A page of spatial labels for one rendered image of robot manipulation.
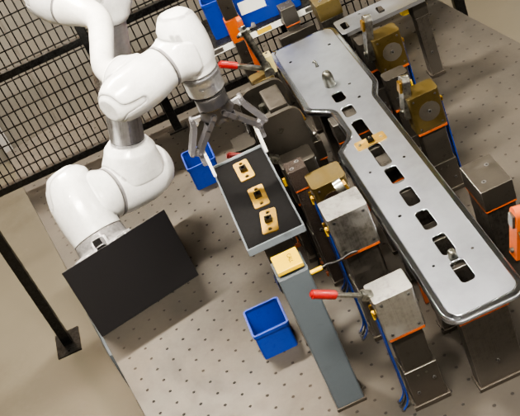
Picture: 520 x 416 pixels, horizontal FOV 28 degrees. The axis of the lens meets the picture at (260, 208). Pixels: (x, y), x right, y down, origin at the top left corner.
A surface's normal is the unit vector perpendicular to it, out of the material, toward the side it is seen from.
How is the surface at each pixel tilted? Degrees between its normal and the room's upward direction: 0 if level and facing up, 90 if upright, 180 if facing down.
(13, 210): 0
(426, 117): 90
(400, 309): 90
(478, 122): 0
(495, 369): 90
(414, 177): 0
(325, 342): 90
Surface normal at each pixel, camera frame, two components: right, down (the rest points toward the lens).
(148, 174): 0.67, 0.29
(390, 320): 0.25, 0.53
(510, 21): -0.33, -0.73
